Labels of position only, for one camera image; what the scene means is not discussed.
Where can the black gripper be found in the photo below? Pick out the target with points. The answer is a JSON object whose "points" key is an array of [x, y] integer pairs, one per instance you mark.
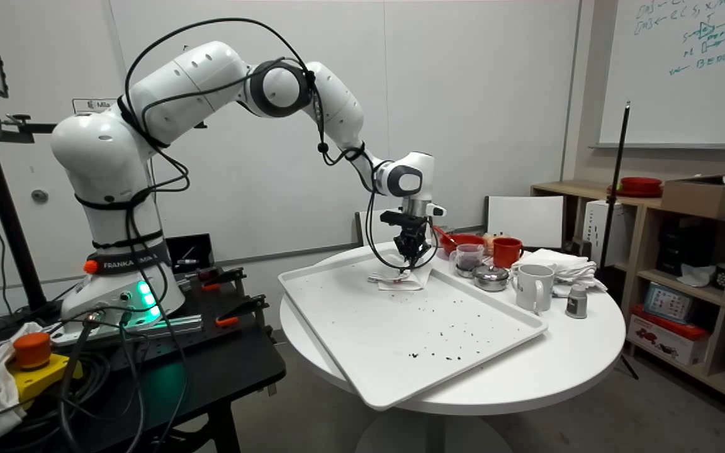
{"points": [[412, 231]]}

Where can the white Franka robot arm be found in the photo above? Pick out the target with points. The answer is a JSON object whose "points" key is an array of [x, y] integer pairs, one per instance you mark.
{"points": [[102, 161]]}

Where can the white plastic tray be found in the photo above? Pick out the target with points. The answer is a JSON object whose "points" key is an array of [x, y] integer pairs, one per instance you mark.
{"points": [[397, 335]]}

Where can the red bowl with dark contents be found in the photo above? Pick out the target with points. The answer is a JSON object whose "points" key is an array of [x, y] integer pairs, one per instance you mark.
{"points": [[464, 240]]}

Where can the clear glass with dark contents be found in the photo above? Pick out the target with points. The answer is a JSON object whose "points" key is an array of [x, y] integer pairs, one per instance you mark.
{"points": [[469, 264]]}

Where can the small round metal tin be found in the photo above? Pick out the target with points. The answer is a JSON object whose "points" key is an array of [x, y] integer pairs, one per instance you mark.
{"points": [[492, 280]]}

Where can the red cup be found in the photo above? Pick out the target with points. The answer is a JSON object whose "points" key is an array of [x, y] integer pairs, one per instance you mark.
{"points": [[506, 252]]}

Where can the white flat panel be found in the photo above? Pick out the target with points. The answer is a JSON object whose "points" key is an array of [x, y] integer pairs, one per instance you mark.
{"points": [[528, 221]]}

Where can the white mug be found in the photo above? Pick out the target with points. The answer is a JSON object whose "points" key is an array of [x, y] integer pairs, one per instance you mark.
{"points": [[531, 288]]}

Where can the stack of folded white cloths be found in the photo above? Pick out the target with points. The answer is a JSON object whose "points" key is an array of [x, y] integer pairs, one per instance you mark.
{"points": [[568, 265]]}

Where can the small grey shaker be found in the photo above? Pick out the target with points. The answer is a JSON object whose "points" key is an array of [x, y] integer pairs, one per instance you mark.
{"points": [[577, 304]]}

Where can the round white table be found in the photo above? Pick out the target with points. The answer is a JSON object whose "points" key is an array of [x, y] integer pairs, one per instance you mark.
{"points": [[565, 353]]}

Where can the white appliance box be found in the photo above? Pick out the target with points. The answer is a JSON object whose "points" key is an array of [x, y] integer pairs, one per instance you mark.
{"points": [[602, 231]]}

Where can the thin black pole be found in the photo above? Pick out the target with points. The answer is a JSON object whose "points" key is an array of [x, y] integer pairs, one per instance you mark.
{"points": [[617, 184]]}

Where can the black device box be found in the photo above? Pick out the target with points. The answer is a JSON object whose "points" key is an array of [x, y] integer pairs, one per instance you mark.
{"points": [[188, 252]]}

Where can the black robot workbench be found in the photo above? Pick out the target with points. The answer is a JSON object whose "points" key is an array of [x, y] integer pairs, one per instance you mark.
{"points": [[212, 362]]}

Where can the blue printed box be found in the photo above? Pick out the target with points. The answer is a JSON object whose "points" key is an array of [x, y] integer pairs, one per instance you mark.
{"points": [[665, 304]]}

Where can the red and white box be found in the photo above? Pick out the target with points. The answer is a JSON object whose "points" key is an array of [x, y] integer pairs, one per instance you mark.
{"points": [[665, 335]]}

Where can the small open cardboard box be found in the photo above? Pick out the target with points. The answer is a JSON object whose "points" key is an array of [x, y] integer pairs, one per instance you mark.
{"points": [[703, 200]]}

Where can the whiteboard with green writing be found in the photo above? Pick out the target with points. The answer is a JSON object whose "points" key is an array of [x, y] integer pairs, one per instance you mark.
{"points": [[680, 77]]}

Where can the red stop button yellow box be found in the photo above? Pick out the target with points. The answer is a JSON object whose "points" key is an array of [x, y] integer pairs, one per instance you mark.
{"points": [[33, 356]]}

